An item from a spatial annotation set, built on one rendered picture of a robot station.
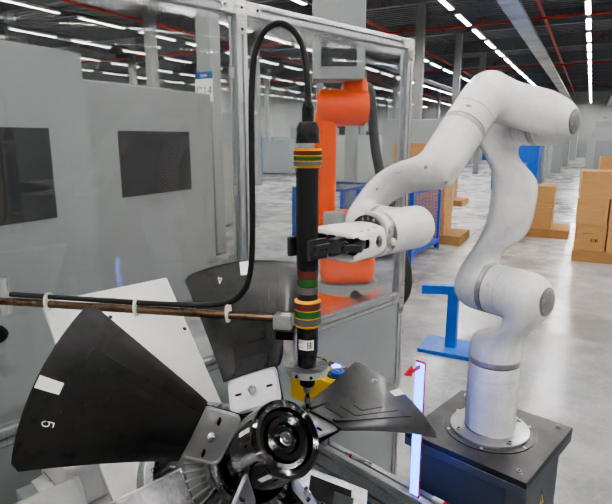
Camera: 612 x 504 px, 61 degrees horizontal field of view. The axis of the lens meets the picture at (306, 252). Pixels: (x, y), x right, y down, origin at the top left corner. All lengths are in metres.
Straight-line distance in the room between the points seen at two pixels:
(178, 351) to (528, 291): 0.76
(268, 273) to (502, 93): 0.59
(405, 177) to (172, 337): 0.58
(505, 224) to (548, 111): 0.25
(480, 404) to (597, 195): 6.92
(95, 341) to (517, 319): 0.87
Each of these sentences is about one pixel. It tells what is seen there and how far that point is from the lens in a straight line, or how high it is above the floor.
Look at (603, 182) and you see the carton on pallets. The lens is 8.15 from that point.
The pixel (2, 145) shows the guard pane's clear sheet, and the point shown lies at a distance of 1.34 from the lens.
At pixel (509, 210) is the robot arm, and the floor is 1.50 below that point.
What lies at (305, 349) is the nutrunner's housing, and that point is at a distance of 0.86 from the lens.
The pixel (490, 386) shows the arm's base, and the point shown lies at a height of 1.09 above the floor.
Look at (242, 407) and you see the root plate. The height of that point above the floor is 1.23.
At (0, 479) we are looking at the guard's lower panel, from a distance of 1.52.
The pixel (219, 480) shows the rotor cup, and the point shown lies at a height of 1.15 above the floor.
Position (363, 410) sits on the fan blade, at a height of 1.18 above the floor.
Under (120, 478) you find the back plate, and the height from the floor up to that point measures 1.10.
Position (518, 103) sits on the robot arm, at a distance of 1.21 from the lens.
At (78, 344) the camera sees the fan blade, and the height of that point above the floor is 1.39.
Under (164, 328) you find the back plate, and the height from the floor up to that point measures 1.28.
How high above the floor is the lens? 1.66
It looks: 12 degrees down
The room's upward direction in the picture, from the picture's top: straight up
